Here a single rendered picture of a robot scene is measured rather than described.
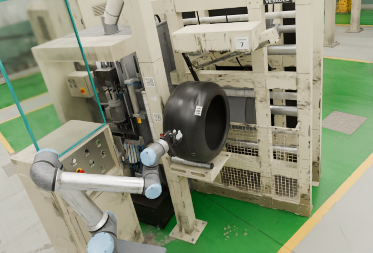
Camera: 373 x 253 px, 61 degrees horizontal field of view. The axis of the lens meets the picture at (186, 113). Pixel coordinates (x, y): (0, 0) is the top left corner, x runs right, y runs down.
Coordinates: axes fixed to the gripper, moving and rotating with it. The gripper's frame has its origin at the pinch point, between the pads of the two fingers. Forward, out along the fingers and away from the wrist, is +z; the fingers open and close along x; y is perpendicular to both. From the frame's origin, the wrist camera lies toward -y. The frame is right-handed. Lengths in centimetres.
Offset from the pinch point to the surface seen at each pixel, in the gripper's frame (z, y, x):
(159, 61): 24, 44, 26
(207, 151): 12.1, -15.7, -12.1
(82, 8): 215, 85, 298
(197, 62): 57, 36, 14
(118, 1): 41, 86, 69
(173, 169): 18.1, -39.6, 22.4
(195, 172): 15.8, -36.5, 1.2
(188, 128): 2.1, 4.9, -5.8
